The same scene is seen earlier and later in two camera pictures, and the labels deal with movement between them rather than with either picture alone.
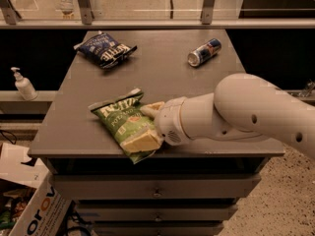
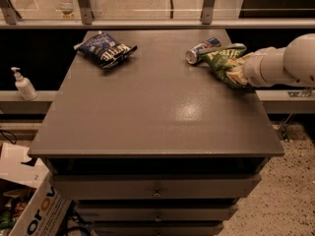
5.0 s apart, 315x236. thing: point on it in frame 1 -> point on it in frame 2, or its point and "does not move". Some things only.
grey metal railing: [10, 21] does not move
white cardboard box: [45, 211] does not move
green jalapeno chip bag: [124, 117] -> [219, 57]
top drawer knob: [157, 194] does not move
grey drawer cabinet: [190, 188] does not move
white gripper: [167, 121] -> [252, 70]
